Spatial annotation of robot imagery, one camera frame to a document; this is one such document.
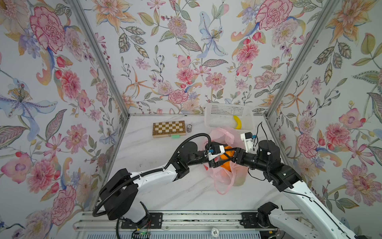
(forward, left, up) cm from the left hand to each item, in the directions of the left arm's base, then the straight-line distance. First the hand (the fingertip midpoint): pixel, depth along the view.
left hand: (229, 153), depth 67 cm
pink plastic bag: (-5, -1, -22) cm, 22 cm away
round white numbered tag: (-28, +7, -22) cm, 36 cm away
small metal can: (+35, +18, -26) cm, 47 cm away
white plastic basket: (+48, -22, -27) cm, 59 cm away
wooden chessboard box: (+36, +30, -27) cm, 54 cm away
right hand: (+2, +2, -2) cm, 3 cm away
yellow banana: (+42, -20, -27) cm, 53 cm away
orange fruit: (+4, -4, -21) cm, 22 cm away
